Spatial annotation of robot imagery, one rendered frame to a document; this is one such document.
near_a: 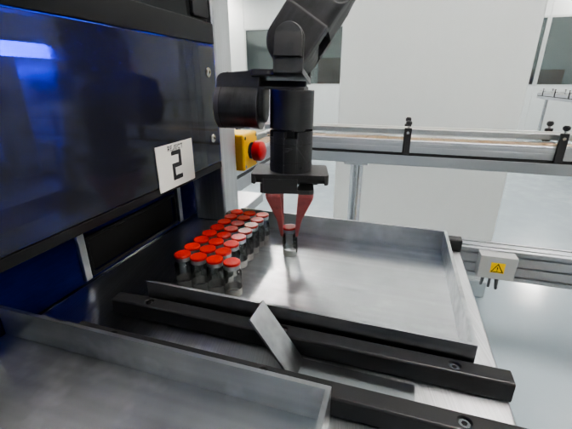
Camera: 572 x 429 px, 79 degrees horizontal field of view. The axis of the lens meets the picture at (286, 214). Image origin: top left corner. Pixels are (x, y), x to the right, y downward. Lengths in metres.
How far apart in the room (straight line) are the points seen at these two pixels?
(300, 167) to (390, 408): 0.29
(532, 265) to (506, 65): 0.91
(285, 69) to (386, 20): 1.51
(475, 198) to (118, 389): 1.88
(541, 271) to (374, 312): 1.20
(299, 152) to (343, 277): 0.18
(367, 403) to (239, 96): 0.36
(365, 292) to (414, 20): 1.61
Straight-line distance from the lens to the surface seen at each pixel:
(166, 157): 0.49
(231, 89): 0.48
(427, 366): 0.35
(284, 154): 0.46
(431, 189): 2.00
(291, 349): 0.35
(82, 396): 0.37
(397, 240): 0.59
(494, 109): 1.96
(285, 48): 0.44
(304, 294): 0.44
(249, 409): 0.32
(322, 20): 0.46
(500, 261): 1.46
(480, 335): 0.44
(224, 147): 0.63
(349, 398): 0.31
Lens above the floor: 1.13
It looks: 21 degrees down
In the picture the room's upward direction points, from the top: straight up
